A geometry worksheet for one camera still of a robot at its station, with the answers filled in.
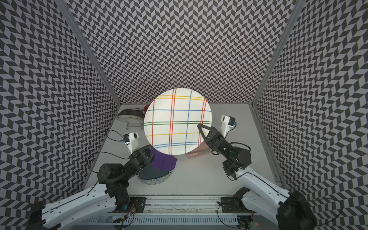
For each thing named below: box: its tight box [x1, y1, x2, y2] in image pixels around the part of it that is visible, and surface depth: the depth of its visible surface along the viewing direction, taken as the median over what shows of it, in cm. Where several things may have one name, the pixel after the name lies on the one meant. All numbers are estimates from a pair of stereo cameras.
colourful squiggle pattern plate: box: [138, 169, 175, 185], surface depth 82 cm
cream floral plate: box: [115, 115, 145, 124], surface depth 101 cm
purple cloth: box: [150, 146, 178, 172], surface depth 52 cm
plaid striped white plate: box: [143, 88, 213, 156], surface depth 50 cm
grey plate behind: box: [116, 109, 145, 117], surface depth 100 cm
